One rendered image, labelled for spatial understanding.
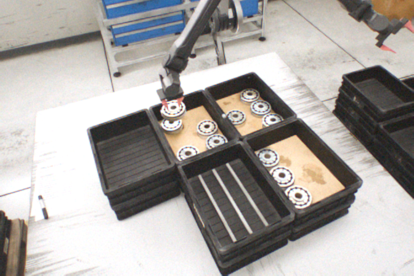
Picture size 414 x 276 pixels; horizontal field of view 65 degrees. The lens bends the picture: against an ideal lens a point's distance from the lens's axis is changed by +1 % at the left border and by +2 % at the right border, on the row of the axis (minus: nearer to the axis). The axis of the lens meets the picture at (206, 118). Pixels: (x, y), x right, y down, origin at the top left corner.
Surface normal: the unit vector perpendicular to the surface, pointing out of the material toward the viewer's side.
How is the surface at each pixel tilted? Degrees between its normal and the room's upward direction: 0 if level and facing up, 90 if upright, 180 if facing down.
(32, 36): 90
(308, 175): 0
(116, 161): 0
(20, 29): 90
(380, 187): 0
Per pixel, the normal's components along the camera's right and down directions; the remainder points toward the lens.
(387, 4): 0.11, 0.68
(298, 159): -0.07, -0.72
